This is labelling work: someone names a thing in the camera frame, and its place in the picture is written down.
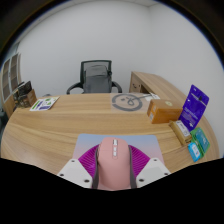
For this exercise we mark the pink computer mouse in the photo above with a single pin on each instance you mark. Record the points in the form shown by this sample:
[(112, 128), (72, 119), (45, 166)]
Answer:
[(113, 166)]

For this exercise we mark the wooden side desk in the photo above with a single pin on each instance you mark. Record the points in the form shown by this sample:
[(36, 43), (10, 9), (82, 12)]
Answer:
[(153, 83)]

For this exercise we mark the large brown cardboard box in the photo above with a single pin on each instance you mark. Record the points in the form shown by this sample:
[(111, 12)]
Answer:
[(30, 99)]

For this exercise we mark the grey backpack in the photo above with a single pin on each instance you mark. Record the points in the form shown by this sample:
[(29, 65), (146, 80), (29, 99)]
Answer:
[(96, 80)]

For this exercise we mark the purple hanging package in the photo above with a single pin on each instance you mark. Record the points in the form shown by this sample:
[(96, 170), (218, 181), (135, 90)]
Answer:
[(194, 108)]

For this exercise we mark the small blue box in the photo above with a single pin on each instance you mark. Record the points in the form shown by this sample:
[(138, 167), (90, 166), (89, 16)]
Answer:
[(194, 151)]

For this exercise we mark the pink-blue gradient mouse pad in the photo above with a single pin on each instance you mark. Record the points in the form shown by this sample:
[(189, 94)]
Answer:
[(86, 141)]

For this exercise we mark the green flat package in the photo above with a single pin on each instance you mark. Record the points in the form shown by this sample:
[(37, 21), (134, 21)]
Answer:
[(201, 140)]

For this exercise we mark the orange-brown small box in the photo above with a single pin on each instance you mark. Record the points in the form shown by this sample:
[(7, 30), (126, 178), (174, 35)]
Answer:
[(165, 111)]

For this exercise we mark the small tan box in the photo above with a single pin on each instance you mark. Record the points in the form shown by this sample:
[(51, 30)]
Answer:
[(180, 132)]

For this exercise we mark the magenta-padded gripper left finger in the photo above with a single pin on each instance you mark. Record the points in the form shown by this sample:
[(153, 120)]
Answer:
[(75, 171)]

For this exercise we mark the black mesh office chair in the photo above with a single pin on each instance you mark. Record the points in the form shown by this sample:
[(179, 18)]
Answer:
[(83, 64)]

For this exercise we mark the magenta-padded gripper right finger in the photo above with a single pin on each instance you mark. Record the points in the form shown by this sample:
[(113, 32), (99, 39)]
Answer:
[(153, 170)]

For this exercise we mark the black cardboard box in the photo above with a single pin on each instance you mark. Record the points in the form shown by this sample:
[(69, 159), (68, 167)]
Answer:
[(25, 88)]

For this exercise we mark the white printed sticker sheet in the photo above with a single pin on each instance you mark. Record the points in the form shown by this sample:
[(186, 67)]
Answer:
[(44, 103)]

